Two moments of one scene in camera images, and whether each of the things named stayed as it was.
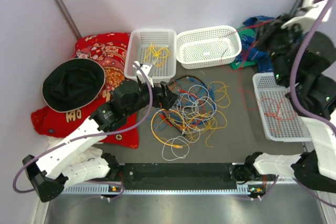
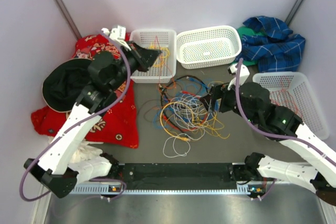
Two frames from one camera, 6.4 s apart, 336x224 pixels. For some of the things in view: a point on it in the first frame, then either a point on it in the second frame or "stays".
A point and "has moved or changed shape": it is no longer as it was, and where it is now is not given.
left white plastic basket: (158, 47) stays
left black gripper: (167, 100) to (137, 52)
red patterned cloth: (108, 51) stays
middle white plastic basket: (208, 47) stays
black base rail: (178, 176) stays
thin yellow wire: (210, 120) has moved or changed shape
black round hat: (71, 84) stays
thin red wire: (250, 26) to (283, 97)
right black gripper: (275, 27) to (217, 92)
